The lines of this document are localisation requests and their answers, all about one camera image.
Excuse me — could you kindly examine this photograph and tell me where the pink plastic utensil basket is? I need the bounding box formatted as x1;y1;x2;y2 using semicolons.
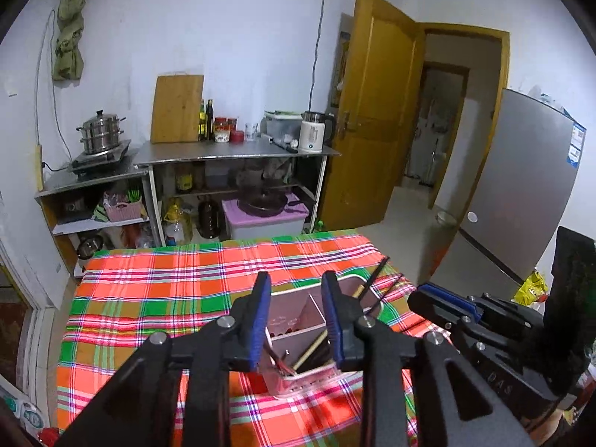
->
257;273;385;400

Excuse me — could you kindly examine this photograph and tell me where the yellow wooden door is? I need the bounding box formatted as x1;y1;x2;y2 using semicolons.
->
319;0;425;230

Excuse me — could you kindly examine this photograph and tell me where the black frying pan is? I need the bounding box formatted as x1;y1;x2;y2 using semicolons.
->
237;190;302;218

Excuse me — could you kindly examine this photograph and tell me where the dark oil bottle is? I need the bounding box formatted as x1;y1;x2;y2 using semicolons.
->
205;99;214;141

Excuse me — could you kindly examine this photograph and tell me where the white electric kettle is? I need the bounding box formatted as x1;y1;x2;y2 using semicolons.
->
298;111;336;153

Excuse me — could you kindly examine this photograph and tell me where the bamboo chopstick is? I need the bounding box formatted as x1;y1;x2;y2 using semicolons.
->
292;322;336;373

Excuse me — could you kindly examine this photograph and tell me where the green hanging cloth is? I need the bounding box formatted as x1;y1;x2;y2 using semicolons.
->
53;0;86;82

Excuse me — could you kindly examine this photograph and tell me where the pink small basket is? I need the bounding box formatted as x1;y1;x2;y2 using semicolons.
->
104;200;143;222

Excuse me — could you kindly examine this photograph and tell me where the steel side shelf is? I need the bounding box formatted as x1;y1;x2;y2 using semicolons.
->
35;165;162;279

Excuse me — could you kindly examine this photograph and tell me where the yellow plastic bag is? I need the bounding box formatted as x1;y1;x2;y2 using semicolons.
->
512;270;549;307

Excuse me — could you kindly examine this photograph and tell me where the clear storage box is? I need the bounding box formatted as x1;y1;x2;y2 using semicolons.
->
261;111;303;144

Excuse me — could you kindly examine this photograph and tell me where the plaid tablecloth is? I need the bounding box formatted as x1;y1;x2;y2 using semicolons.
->
56;230;432;446

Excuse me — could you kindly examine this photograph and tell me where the wooden cutting board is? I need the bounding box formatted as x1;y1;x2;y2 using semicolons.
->
150;74;204;143

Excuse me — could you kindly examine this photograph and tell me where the induction cooktop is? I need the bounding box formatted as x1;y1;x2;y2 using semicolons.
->
69;139;131;175

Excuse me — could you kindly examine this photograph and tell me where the steel kitchen table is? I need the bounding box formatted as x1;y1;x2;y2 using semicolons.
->
133;136;337;244

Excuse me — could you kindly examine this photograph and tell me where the purple lid storage bin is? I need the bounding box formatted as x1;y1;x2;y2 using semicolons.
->
221;192;309;240

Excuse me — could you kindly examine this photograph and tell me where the steel steamer pot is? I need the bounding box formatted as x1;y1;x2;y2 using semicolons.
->
77;110;125;155

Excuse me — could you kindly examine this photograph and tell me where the silver refrigerator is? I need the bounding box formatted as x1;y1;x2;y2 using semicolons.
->
430;89;586;299

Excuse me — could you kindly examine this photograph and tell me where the red lid jar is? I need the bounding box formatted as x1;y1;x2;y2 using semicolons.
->
213;117;244;143

